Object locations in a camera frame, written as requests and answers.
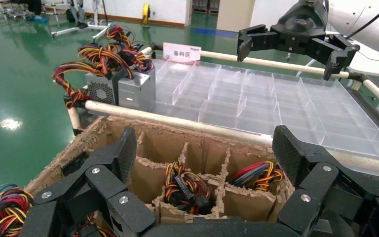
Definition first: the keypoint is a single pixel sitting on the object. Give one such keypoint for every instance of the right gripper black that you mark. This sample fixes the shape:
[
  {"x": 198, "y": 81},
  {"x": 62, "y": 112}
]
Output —
[{"x": 300, "y": 29}]

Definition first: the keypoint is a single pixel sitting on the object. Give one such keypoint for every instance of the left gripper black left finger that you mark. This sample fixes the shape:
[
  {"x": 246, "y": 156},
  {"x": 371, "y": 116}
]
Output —
[{"x": 111, "y": 155}]

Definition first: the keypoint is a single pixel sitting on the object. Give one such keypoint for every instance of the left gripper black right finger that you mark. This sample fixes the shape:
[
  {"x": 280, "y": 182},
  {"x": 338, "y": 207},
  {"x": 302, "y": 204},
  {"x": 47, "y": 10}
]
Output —
[{"x": 307, "y": 163}]

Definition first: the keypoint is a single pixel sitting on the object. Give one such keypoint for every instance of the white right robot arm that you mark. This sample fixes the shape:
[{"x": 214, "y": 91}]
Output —
[{"x": 356, "y": 16}]

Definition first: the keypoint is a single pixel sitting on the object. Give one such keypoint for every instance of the cardboard divider box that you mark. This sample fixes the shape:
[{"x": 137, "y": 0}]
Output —
[{"x": 163, "y": 150}]

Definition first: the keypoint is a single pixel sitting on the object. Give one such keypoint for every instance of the clear acrylic divider tray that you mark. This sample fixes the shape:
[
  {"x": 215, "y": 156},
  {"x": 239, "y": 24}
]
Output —
[{"x": 258, "y": 98}]

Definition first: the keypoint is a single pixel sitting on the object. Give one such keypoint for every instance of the beige cabinet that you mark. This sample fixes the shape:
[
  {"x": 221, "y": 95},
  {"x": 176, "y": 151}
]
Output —
[{"x": 235, "y": 16}]

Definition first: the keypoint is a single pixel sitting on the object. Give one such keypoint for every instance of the cart with padded rails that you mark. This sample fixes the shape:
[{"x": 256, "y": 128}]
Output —
[{"x": 176, "y": 121}]

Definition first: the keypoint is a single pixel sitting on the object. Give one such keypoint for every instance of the white sign with red header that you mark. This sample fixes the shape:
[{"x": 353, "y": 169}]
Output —
[{"x": 181, "y": 54}]

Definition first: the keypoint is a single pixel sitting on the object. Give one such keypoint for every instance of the yellow drum fan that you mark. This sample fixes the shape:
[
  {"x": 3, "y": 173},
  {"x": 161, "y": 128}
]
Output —
[{"x": 146, "y": 13}]

